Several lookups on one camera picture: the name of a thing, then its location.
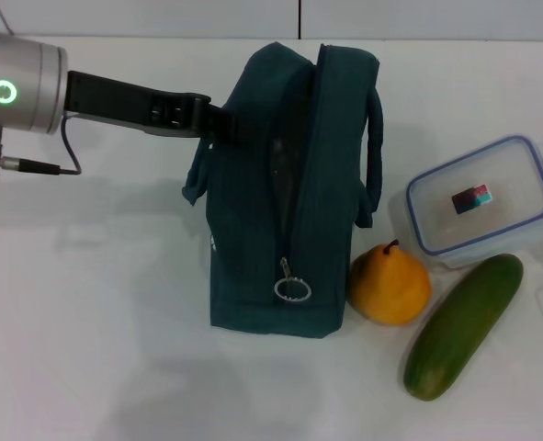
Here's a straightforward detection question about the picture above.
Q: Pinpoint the left arm connector cable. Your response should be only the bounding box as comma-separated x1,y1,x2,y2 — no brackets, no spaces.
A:
0,114,82,176

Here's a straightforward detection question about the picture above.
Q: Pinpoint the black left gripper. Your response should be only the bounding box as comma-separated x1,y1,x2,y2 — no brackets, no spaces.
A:
64,70,254,147

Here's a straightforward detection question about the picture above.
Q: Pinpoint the green cucumber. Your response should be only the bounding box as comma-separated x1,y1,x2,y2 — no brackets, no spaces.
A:
402,254,525,401

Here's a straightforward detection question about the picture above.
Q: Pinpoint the dark teal insulated lunch bag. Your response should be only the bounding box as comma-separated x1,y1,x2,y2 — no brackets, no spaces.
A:
181,40,386,339

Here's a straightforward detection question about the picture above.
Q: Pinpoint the yellow pear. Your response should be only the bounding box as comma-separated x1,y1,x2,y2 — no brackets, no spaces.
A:
347,239,433,326

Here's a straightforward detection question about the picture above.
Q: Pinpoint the silver zipper pull ring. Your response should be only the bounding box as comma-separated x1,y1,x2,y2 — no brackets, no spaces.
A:
274,256,312,307

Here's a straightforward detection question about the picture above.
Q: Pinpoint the clear container with blue-rimmed lid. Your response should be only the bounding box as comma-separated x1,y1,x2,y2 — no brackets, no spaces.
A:
388,134,543,270

